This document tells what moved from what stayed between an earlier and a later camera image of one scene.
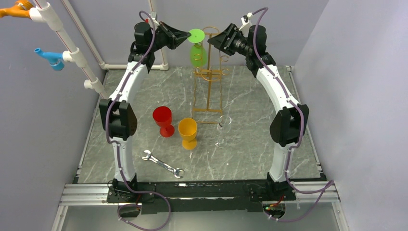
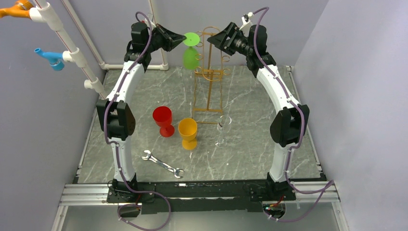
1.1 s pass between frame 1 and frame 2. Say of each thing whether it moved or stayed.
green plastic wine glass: moved
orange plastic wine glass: stayed
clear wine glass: stayed
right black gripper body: stayed
